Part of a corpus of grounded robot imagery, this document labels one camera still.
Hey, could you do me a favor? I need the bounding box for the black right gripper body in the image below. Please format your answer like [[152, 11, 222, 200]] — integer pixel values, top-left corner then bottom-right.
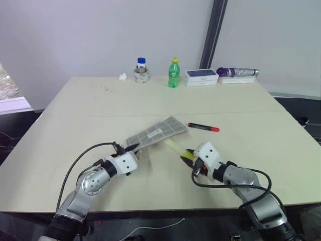
[[191, 158, 209, 178]]

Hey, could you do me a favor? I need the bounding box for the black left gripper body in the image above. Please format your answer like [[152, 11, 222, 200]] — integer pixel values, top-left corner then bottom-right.
[[112, 142, 129, 158]]

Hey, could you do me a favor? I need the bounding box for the yellow highlighter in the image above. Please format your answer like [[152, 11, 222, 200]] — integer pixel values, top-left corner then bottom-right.
[[164, 139, 196, 162]]

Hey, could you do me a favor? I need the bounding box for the grey grid mesh pouch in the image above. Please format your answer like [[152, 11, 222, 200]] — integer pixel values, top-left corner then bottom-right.
[[125, 115, 190, 161]]

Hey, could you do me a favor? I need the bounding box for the red marker with black cap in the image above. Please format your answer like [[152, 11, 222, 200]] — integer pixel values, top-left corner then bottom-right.
[[188, 122, 220, 133]]

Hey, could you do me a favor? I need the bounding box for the plain white phone box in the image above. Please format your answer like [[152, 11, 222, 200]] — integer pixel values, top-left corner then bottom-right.
[[186, 79, 218, 88]]

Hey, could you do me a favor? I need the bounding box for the roll of tape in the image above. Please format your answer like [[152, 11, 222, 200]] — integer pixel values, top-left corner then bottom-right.
[[132, 67, 151, 84]]

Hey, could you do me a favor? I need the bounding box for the white box with dark lid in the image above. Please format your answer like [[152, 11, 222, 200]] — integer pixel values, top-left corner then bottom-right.
[[185, 68, 219, 83]]

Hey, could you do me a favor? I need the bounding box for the green plastic soda bottle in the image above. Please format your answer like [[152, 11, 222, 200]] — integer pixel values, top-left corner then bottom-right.
[[168, 57, 181, 88]]

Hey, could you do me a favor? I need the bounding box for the white bottle with blue cap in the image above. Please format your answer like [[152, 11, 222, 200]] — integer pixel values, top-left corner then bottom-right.
[[136, 57, 147, 74]]

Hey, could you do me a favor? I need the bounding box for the flat long white box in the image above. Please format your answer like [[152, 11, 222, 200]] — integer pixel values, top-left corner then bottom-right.
[[218, 75, 257, 85]]

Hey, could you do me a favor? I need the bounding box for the purple and grey folded umbrella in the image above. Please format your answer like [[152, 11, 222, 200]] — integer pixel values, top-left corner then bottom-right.
[[216, 67, 260, 78]]

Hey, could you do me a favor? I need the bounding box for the black and white object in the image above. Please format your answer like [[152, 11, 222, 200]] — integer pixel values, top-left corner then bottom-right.
[[295, 116, 311, 129]]

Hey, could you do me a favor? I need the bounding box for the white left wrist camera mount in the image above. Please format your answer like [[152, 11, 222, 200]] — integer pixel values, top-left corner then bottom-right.
[[105, 152, 139, 176]]

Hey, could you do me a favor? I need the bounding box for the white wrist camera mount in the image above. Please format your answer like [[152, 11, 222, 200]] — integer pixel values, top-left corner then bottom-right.
[[105, 152, 139, 176], [193, 141, 224, 182]]

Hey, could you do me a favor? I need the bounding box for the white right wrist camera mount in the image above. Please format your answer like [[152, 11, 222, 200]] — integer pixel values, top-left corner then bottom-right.
[[193, 141, 224, 182]]

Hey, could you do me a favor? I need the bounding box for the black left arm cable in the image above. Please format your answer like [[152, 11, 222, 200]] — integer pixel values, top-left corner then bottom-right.
[[56, 142, 121, 212]]

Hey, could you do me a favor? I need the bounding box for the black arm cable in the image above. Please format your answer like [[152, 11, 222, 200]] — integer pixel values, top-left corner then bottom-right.
[[56, 142, 121, 212], [191, 163, 287, 217]]

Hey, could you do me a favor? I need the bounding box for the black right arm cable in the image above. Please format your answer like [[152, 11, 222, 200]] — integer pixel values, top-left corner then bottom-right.
[[191, 163, 287, 217]]

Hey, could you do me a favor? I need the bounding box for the thin white floor cable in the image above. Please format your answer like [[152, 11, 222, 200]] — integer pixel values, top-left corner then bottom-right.
[[122, 217, 186, 238]]

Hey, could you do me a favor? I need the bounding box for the dark vertical wall post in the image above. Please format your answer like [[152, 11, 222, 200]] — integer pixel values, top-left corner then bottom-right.
[[199, 0, 229, 74]]

